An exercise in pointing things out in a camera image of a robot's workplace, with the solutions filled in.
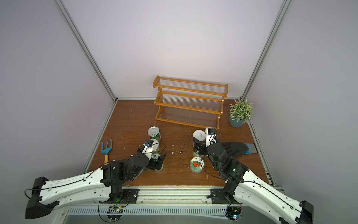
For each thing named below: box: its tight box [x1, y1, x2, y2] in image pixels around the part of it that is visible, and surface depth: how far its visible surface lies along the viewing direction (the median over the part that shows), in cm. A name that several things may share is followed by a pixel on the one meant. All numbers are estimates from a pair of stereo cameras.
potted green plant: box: [228, 98, 255, 128], surface depth 92 cm
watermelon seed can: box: [147, 126, 162, 144], surface depth 87 cm
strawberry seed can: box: [189, 156, 206, 174], surface depth 78 cm
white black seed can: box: [192, 129, 207, 147], surface depth 89 cm
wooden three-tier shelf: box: [152, 75, 229, 131], surface depth 96 cm
